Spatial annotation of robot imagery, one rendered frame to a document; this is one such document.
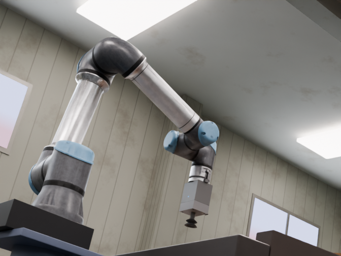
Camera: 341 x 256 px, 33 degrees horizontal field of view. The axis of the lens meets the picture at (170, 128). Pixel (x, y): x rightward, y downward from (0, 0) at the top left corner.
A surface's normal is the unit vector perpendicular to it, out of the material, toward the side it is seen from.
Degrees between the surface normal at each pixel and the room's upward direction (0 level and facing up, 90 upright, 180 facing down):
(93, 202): 90
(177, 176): 90
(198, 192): 90
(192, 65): 180
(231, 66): 180
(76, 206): 71
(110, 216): 90
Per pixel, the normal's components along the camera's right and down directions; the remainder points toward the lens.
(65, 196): 0.41, -0.58
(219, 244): -0.84, -0.36
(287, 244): 0.50, -0.25
